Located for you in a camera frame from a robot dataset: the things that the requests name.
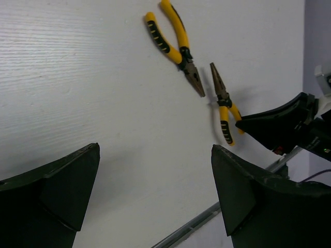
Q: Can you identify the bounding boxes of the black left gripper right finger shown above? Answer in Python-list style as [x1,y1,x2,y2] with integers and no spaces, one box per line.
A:
[212,145,330,247]

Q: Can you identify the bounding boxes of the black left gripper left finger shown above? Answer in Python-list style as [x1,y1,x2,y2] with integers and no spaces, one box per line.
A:
[1,143,100,247]

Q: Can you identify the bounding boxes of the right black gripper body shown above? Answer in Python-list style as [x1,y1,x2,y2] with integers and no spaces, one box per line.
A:
[292,111,330,161]

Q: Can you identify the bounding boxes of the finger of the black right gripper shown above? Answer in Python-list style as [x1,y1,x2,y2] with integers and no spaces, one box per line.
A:
[235,92,317,152]

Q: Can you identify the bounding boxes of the yellow combination pliers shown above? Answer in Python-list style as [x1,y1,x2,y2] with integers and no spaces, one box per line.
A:
[210,63,242,146]

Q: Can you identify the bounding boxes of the yellow needle nose pliers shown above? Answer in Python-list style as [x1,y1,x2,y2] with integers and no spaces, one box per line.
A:
[144,0,205,98]

